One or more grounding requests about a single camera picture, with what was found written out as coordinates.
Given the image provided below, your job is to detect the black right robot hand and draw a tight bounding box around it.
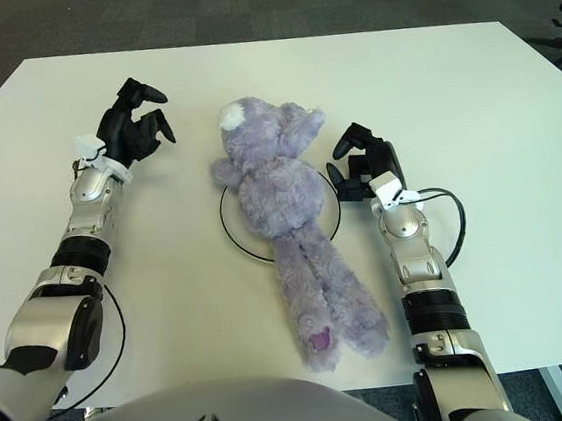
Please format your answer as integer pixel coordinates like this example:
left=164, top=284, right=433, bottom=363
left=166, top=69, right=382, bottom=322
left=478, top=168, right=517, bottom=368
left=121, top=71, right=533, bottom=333
left=321, top=117, right=408, bottom=205

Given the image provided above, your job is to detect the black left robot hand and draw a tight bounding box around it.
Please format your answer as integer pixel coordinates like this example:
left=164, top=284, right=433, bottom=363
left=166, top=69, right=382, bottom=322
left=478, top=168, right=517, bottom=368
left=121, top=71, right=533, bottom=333
left=89, top=72, right=180, bottom=173

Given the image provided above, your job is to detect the purple plush bear doll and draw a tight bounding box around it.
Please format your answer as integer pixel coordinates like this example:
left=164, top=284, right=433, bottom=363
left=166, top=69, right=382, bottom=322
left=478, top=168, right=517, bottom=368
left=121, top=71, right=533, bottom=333
left=201, top=84, right=395, bottom=382

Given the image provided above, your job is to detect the white plate with black rim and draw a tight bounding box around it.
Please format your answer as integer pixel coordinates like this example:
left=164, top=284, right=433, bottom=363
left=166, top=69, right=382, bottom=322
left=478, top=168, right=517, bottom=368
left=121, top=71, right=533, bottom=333
left=216, top=168, right=347, bottom=271

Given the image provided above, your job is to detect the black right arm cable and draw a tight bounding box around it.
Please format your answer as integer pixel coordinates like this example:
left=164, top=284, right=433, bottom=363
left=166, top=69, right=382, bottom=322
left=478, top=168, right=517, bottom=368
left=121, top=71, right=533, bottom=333
left=412, top=184, right=472, bottom=270

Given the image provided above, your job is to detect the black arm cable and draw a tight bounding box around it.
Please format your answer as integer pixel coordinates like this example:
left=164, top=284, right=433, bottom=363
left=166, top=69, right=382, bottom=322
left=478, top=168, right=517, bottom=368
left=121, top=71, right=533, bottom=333
left=32, top=282, right=135, bottom=421
left=412, top=184, right=472, bottom=270

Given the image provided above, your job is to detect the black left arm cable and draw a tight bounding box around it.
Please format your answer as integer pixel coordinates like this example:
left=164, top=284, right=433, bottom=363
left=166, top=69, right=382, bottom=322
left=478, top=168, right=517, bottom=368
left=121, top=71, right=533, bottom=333
left=32, top=282, right=135, bottom=421

